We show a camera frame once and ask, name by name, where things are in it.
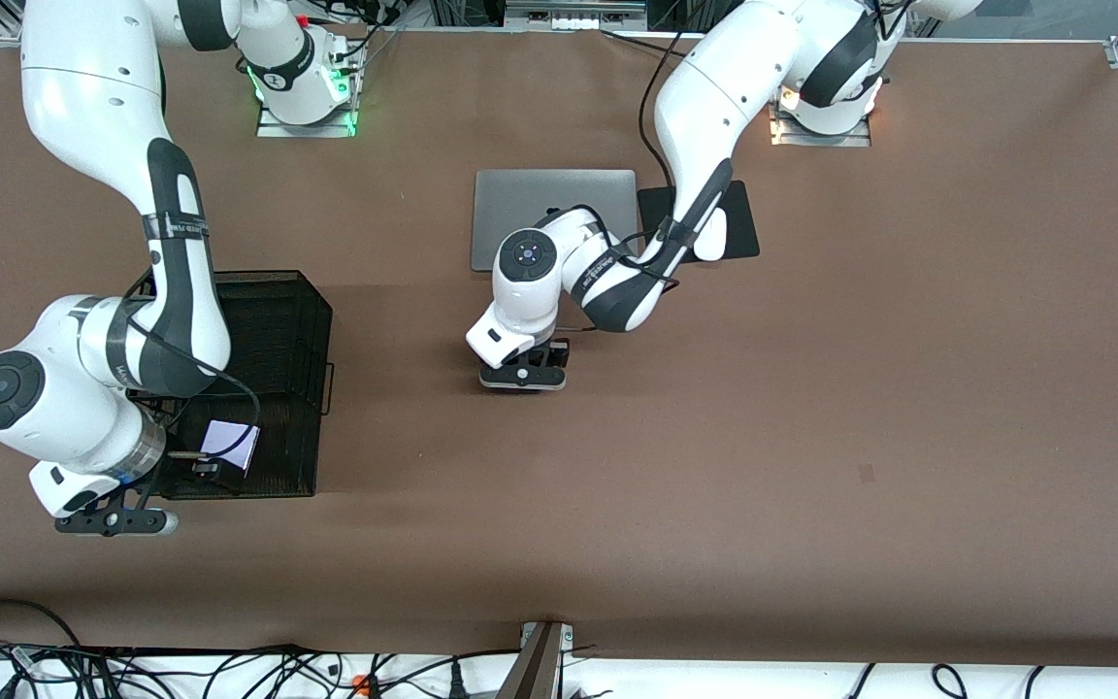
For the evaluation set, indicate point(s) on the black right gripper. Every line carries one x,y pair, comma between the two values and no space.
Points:
178,465

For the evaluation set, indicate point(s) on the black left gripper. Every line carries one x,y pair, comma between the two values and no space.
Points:
556,348

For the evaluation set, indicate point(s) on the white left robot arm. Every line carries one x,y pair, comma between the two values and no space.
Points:
714,87

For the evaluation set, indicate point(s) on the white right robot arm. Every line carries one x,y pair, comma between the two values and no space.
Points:
93,87

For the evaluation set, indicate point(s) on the silver closed laptop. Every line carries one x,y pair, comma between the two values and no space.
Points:
520,194

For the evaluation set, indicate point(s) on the black mesh two-tier tray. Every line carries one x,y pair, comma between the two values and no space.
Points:
297,320

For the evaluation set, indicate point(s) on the white computer mouse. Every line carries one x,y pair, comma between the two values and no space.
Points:
714,245

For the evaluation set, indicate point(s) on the black mouse pad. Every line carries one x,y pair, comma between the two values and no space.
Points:
743,223

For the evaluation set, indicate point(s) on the grey socket strip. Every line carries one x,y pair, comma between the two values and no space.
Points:
569,17

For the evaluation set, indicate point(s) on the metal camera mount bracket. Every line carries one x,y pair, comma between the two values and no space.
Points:
540,670

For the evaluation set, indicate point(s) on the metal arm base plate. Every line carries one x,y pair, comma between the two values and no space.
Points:
307,131
840,141

